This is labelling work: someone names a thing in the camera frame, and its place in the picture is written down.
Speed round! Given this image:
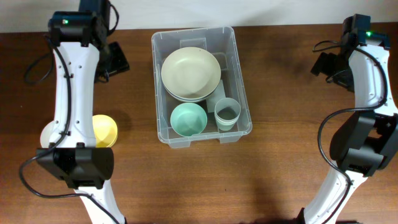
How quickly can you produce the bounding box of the right black cable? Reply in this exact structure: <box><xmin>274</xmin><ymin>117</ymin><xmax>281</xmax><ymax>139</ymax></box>
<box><xmin>312</xmin><ymin>39</ymin><xmax>389</xmax><ymax>224</ymax></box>

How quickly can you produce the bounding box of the green bowl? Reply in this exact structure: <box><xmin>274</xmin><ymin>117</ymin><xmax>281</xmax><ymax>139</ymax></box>
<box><xmin>170</xmin><ymin>103</ymin><xmax>208</xmax><ymax>137</ymax></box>

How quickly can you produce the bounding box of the black cable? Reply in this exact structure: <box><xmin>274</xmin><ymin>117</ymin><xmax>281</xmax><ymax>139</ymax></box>
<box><xmin>312</xmin><ymin>39</ymin><xmax>389</xmax><ymax>224</ymax></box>
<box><xmin>18</xmin><ymin>1</ymin><xmax>122</xmax><ymax>224</ymax></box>

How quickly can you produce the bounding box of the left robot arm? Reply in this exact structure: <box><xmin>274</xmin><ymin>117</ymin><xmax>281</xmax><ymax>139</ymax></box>
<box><xmin>37</xmin><ymin>1</ymin><xmax>129</xmax><ymax>223</ymax></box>

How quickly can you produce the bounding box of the white label in bin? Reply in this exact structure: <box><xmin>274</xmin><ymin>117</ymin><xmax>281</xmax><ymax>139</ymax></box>
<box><xmin>206</xmin><ymin>80</ymin><xmax>226</xmax><ymax>113</ymax></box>

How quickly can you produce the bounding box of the white bowl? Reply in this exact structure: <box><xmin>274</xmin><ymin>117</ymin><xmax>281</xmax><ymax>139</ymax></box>
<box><xmin>40</xmin><ymin>121</ymin><xmax>55</xmax><ymax>148</ymax></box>

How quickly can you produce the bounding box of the cream plastic cup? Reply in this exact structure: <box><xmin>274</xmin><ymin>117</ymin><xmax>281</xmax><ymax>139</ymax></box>
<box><xmin>215</xmin><ymin>113</ymin><xmax>239</xmax><ymax>126</ymax></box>

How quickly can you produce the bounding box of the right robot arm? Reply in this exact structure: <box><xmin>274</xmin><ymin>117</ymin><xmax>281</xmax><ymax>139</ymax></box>
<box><xmin>295</xmin><ymin>14</ymin><xmax>397</xmax><ymax>224</ymax></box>

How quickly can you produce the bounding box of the yellow bowl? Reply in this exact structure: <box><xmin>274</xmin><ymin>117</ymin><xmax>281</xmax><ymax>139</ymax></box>
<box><xmin>93</xmin><ymin>114</ymin><xmax>118</xmax><ymax>148</ymax></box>

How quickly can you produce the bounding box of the cream white plate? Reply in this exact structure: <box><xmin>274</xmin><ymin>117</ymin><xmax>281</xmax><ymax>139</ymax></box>
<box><xmin>160</xmin><ymin>47</ymin><xmax>221</xmax><ymax>99</ymax></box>

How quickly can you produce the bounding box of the left black cable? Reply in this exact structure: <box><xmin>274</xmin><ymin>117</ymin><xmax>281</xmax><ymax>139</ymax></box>
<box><xmin>18</xmin><ymin>1</ymin><xmax>122</xmax><ymax>224</ymax></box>

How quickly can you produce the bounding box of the beige plate in bin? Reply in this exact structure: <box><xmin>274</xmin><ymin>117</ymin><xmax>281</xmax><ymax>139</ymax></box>
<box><xmin>158</xmin><ymin>85</ymin><xmax>218</xmax><ymax>103</ymax></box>

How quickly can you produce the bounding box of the grey plastic cup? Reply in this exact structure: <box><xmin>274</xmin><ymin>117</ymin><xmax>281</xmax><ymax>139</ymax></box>
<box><xmin>215</xmin><ymin>98</ymin><xmax>241</xmax><ymax>115</ymax></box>

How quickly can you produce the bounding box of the clear plastic storage bin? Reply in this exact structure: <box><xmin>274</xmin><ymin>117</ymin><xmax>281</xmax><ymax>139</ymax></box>
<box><xmin>151</xmin><ymin>26</ymin><xmax>252</xmax><ymax>149</ymax></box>

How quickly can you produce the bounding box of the green plastic cup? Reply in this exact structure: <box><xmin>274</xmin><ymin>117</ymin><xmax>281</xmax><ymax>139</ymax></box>
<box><xmin>216</xmin><ymin>120</ymin><xmax>237</xmax><ymax>131</ymax></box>

